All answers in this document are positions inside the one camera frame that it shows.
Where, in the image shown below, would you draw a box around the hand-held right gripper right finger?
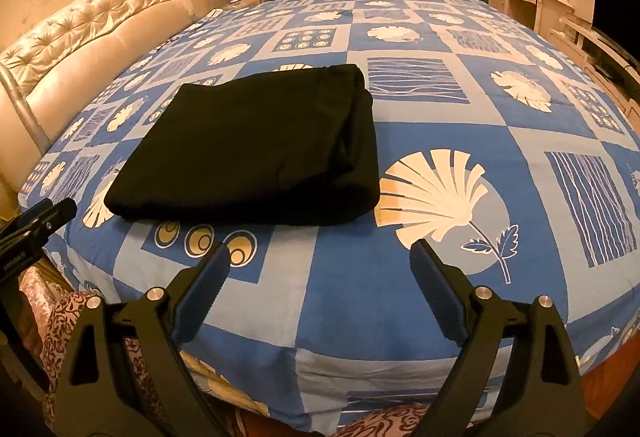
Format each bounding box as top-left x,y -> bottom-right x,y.
409,238 -> 587,437

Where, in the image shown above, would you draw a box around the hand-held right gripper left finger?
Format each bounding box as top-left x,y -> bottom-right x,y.
57,241 -> 232,437

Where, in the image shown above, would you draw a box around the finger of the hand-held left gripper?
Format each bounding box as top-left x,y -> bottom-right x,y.
27,197 -> 78,238

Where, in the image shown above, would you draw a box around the black pants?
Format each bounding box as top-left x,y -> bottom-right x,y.
104,64 -> 379,224

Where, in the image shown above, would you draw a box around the pink textured cloth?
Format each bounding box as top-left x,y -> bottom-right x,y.
20,267 -> 57,324

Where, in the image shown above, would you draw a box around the blue patterned blanket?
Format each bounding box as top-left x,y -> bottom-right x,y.
17,0 -> 640,428

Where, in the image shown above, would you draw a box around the silver metal bed pipe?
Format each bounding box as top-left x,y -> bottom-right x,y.
0,64 -> 48,153

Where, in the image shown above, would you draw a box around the cream tufted headboard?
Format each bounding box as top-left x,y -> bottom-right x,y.
0,0 -> 213,205

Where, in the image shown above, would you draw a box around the cream television stand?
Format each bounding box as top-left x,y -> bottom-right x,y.
557,14 -> 640,118

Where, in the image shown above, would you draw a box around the black television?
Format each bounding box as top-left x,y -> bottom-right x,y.
592,0 -> 640,50

